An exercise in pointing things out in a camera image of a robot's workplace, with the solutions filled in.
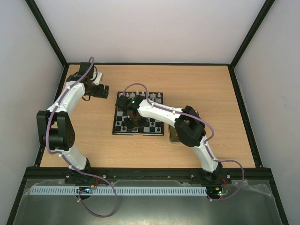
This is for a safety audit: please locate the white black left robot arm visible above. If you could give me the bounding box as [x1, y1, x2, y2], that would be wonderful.
[36, 57, 109, 173]

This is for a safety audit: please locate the black and grey chessboard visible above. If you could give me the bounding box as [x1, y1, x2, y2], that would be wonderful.
[112, 91, 164, 136]

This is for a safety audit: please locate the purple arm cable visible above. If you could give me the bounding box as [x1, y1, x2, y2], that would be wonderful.
[123, 83, 245, 202]
[45, 56, 118, 217]

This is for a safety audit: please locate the white slotted cable duct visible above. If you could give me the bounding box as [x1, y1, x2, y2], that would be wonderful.
[29, 186, 207, 196]

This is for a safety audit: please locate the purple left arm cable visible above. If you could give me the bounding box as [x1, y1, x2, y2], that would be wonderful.
[45, 56, 118, 217]

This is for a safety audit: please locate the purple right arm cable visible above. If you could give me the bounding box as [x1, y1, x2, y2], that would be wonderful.
[123, 83, 245, 202]

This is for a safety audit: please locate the black mounting rail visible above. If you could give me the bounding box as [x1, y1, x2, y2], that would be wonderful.
[66, 168, 232, 185]

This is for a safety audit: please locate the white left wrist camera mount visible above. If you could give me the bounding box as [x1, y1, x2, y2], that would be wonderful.
[92, 72, 103, 85]

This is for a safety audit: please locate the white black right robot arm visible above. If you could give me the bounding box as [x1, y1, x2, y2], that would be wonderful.
[115, 95, 223, 184]

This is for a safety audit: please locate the black aluminium frame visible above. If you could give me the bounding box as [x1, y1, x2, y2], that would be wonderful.
[4, 0, 300, 225]

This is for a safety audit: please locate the gold metal tin tray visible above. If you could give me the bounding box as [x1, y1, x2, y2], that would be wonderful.
[166, 110, 200, 143]

